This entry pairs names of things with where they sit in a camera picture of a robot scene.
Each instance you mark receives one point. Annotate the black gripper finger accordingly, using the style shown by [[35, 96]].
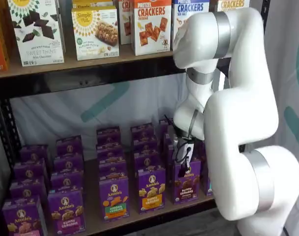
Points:
[[183, 172]]

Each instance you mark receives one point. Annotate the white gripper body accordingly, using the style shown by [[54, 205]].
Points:
[[189, 148]]

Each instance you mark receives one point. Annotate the purple box brown patch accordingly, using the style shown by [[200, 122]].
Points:
[[188, 189]]

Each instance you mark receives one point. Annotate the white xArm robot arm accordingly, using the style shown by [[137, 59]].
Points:
[[237, 123]]

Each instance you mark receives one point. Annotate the purple Annie's snack box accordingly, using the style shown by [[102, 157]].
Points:
[[29, 169], [144, 145], [34, 153], [65, 180], [26, 189], [142, 131], [69, 146], [108, 135], [68, 163], [164, 126], [166, 141], [111, 167], [110, 151], [146, 159]]

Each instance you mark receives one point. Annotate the purple box teal patch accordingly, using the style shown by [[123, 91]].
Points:
[[208, 182]]

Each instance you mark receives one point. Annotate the purple box yellow patch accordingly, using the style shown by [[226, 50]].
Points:
[[151, 189]]

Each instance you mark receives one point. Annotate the purple box orange green patch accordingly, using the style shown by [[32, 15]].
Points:
[[113, 196]]

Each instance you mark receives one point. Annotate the black metal shelf rack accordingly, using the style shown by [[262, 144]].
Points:
[[90, 81]]

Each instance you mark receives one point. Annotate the orange cheddar pretzel crackers box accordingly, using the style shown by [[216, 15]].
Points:
[[124, 24], [151, 32]]

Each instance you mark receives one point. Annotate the purple Bunny Grahams box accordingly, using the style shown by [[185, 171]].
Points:
[[65, 211]]

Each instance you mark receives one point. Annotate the blue pretzel crackers box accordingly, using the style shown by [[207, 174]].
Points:
[[186, 7]]

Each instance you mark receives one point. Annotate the Simple Mills almond bars box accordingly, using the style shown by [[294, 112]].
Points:
[[95, 34]]

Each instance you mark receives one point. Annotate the yellow pretzel crackers box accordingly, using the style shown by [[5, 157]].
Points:
[[232, 3]]

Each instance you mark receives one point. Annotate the purple box pink patch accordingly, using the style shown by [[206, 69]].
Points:
[[21, 216]]

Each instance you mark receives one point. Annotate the yellow white Simple Mills box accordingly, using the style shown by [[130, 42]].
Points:
[[92, 3]]

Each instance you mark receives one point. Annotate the white Sweet Thins box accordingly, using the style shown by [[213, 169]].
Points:
[[36, 37]]

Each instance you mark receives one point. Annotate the white backdrop teal logo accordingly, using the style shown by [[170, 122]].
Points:
[[291, 73], [65, 110]]

